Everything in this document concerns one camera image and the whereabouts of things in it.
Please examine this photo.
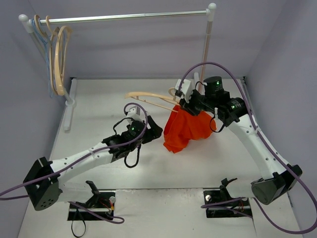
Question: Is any orange t shirt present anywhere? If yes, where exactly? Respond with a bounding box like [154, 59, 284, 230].
[163, 106, 217, 153]

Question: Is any purple cable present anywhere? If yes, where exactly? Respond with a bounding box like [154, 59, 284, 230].
[179, 61, 317, 234]
[0, 103, 149, 224]

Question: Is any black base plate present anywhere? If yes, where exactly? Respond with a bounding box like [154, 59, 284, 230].
[203, 189, 253, 219]
[67, 190, 116, 222]

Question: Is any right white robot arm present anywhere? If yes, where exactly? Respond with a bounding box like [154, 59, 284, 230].
[174, 76, 303, 205]

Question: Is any black loop cable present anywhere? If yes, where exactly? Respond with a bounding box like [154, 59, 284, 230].
[112, 118, 142, 169]
[210, 116, 227, 133]

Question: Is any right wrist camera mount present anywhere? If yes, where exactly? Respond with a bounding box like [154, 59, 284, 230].
[174, 79, 194, 103]

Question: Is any blue wire hanger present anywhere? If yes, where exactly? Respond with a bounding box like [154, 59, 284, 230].
[29, 19, 65, 99]

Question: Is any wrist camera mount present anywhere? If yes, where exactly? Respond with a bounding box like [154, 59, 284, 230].
[174, 79, 194, 103]
[126, 106, 141, 124]

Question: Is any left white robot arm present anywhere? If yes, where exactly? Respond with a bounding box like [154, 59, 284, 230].
[24, 116, 163, 211]

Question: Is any right black loop cable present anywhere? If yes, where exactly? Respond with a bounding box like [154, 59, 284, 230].
[210, 116, 227, 133]

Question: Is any wooden hanger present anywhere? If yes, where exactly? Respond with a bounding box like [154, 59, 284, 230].
[46, 16, 72, 96]
[33, 14, 62, 96]
[124, 88, 179, 112]

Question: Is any silver white clothes rack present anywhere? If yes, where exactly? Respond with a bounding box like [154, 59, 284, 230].
[18, 3, 216, 131]

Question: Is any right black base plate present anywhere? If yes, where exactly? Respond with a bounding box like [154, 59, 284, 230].
[203, 189, 253, 219]

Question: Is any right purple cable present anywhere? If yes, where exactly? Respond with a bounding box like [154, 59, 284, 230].
[179, 61, 317, 234]

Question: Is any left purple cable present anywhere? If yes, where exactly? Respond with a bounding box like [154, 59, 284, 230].
[0, 103, 149, 224]

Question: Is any left black loop cable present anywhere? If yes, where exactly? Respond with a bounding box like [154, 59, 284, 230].
[112, 118, 142, 169]

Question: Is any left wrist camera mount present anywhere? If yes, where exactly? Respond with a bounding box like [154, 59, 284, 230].
[126, 106, 141, 124]

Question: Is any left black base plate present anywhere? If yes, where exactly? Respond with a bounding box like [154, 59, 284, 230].
[67, 190, 116, 222]

